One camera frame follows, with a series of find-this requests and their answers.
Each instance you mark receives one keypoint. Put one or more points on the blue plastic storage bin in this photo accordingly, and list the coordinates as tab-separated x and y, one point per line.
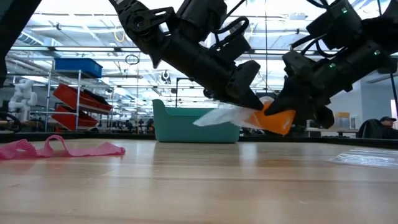
77	67

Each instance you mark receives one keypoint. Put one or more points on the black office chair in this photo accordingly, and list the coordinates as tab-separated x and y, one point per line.
370	129

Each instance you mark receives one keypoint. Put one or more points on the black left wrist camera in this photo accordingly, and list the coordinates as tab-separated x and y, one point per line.
233	48

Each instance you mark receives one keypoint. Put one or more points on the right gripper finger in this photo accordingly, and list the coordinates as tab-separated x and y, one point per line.
287	99

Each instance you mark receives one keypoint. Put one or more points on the thin black pole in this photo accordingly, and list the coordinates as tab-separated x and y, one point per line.
393	90

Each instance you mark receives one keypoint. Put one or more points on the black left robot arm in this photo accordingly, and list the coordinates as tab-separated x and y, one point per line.
146	25

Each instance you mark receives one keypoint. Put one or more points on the white robot figure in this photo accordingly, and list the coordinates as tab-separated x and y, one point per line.
23	96

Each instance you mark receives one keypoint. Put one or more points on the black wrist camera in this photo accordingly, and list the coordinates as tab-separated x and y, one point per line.
233	48
295	65

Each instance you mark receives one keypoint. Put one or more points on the orange elastic bandage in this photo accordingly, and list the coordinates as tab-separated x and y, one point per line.
276	123

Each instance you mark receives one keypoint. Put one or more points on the clear plastic zip bag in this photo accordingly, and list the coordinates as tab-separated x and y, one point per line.
224	116
367	158

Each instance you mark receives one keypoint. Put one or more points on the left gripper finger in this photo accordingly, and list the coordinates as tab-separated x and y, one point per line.
248	101

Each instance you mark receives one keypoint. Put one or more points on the teal plastic bin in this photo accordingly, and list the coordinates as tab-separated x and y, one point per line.
183	127

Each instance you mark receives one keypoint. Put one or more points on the black angled stand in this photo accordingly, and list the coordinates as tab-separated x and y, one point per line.
176	93

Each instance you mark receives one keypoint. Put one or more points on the grey metal shelf rack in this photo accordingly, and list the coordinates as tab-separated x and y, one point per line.
48	90

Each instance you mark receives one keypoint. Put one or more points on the pink elastic bandage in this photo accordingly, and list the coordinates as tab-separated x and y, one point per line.
93	151

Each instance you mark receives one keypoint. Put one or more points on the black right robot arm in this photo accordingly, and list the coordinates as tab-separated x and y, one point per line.
382	25

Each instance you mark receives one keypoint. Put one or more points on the red plastic storage bin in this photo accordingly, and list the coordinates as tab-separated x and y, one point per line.
71	95
66	119

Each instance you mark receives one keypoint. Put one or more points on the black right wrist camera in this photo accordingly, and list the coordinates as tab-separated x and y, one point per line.
295	65

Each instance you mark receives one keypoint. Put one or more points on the person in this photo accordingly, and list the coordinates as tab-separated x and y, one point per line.
388	129

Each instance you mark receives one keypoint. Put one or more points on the black aluminium table frame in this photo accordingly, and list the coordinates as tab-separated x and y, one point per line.
77	136

